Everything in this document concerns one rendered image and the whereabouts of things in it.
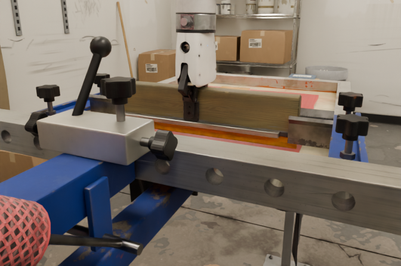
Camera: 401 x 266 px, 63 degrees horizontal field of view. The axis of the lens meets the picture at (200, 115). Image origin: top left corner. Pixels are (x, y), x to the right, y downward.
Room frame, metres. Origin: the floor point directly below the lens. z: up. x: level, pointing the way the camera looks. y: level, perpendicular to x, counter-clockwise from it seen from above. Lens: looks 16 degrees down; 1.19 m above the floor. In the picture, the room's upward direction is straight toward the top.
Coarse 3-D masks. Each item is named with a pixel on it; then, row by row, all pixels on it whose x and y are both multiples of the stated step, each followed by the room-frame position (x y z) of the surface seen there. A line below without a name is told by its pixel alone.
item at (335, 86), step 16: (224, 80) 1.21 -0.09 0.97; (240, 80) 1.19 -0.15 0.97; (256, 80) 1.16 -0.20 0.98; (272, 80) 1.14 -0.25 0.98; (288, 80) 1.12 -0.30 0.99; (304, 80) 1.10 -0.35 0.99; (320, 80) 1.10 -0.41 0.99; (336, 96) 0.87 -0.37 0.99; (336, 112) 0.70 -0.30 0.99; (352, 112) 0.70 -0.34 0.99
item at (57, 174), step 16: (48, 160) 0.33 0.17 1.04; (64, 160) 0.33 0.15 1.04; (80, 160) 0.33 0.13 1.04; (96, 160) 0.33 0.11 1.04; (16, 176) 0.29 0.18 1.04; (32, 176) 0.29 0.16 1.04; (48, 176) 0.29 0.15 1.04; (64, 176) 0.29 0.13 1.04; (80, 176) 0.30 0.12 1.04; (96, 176) 0.32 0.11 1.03; (112, 176) 0.34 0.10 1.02; (128, 176) 0.37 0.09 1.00; (0, 192) 0.26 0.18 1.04; (16, 192) 0.26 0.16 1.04; (32, 192) 0.26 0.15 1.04; (48, 192) 0.26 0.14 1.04; (64, 192) 0.27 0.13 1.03; (80, 192) 0.29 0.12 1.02; (112, 192) 0.34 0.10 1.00; (48, 208) 0.26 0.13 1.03; (64, 208) 0.27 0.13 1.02; (80, 208) 0.29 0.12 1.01; (64, 224) 0.27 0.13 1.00
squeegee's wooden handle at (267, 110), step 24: (144, 96) 0.67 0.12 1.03; (168, 96) 0.65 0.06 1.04; (216, 96) 0.61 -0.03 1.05; (240, 96) 0.59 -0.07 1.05; (264, 96) 0.57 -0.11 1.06; (288, 96) 0.56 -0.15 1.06; (216, 120) 0.61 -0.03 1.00; (240, 120) 0.59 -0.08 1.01; (264, 120) 0.57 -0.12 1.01; (288, 120) 0.55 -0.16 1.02
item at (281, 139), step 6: (174, 126) 0.65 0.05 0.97; (180, 126) 0.65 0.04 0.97; (186, 126) 0.64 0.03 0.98; (216, 132) 0.62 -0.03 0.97; (222, 132) 0.61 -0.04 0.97; (228, 132) 0.61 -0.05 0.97; (258, 138) 0.58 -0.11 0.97; (264, 138) 0.58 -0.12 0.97; (270, 138) 0.58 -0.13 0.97; (276, 138) 0.57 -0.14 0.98; (282, 138) 0.57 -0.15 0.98
